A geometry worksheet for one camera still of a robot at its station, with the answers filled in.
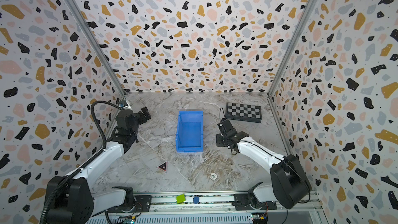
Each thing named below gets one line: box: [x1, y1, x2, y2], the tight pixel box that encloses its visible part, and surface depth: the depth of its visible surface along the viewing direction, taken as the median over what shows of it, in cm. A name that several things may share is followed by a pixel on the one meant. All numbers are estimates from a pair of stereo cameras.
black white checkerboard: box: [225, 102, 263, 124], surface depth 109 cm
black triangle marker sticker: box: [155, 160, 168, 173], surface depth 87 cm
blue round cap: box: [192, 196, 200, 204], surface depth 76 cm
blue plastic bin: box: [175, 110, 204, 153], surface depth 102 cm
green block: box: [175, 193, 187, 204], surface depth 78 cm
